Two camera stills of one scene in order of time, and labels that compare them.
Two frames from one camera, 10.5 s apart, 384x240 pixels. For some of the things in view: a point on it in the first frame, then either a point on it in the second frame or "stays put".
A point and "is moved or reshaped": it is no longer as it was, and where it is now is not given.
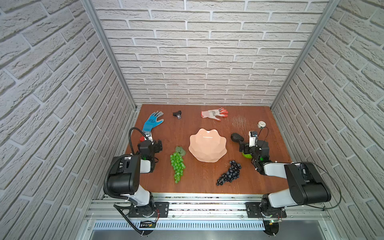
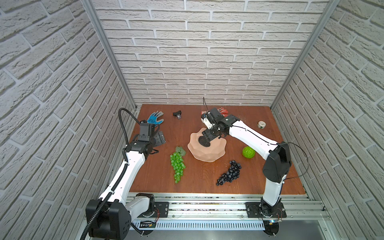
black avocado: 236,137 is moved or reshaped
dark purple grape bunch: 232,174 stays put
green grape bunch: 177,162 stays put
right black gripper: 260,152 → 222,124
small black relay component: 178,114 stays put
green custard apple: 248,155 stays put
